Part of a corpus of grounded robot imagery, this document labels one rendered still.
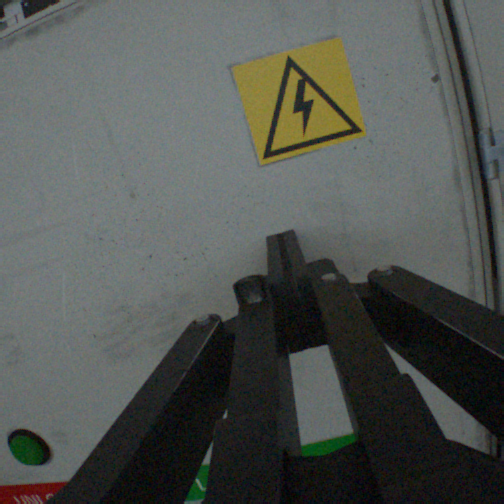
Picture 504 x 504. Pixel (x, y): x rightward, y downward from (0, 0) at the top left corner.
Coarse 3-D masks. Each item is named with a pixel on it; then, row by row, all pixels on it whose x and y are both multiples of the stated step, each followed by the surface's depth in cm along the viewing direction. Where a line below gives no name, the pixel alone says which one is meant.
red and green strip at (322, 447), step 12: (312, 444) 24; (324, 444) 24; (336, 444) 24; (204, 468) 25; (204, 480) 26; (0, 492) 27; (12, 492) 27; (24, 492) 27; (36, 492) 27; (48, 492) 27; (192, 492) 26; (204, 492) 26
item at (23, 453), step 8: (16, 432) 25; (24, 432) 25; (32, 432) 25; (8, 440) 25; (16, 440) 25; (24, 440) 25; (32, 440) 25; (40, 440) 25; (16, 448) 25; (24, 448) 25; (32, 448) 25; (40, 448) 25; (48, 448) 25; (16, 456) 25; (24, 456) 25; (32, 456) 25; (40, 456) 25; (48, 456) 25; (24, 464) 25; (32, 464) 25; (40, 464) 26
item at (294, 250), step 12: (288, 240) 19; (288, 252) 17; (300, 252) 16; (288, 264) 15; (300, 264) 15; (300, 276) 14; (300, 288) 14; (312, 288) 14; (300, 300) 14; (312, 300) 14; (300, 312) 14; (312, 312) 14; (312, 324) 14; (312, 336) 15; (324, 336) 14
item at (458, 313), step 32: (384, 288) 12; (416, 288) 11; (416, 320) 10; (448, 320) 9; (480, 320) 8; (416, 352) 11; (448, 352) 9; (480, 352) 8; (448, 384) 9; (480, 384) 8; (480, 416) 8
